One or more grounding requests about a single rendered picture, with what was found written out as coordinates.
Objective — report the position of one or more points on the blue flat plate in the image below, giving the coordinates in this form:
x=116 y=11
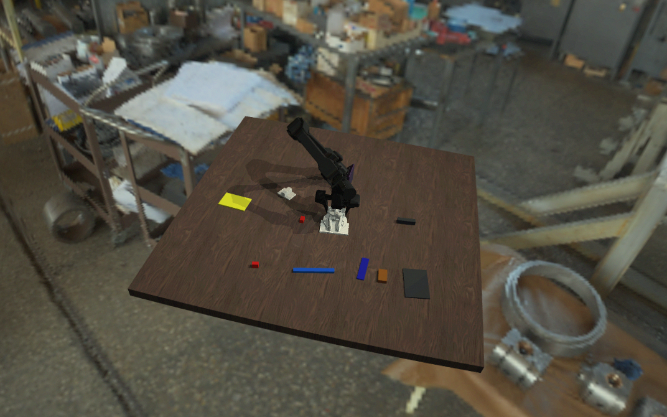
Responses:
x=363 y=268

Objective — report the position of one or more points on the blue flat bar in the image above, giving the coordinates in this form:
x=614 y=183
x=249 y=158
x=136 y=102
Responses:
x=314 y=270

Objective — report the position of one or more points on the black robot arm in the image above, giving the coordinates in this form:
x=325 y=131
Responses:
x=329 y=163

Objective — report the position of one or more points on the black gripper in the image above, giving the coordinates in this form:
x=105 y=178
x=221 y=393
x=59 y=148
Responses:
x=323 y=198

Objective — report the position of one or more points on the yellow flat square plate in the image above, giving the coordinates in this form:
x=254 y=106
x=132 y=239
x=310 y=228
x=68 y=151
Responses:
x=234 y=201

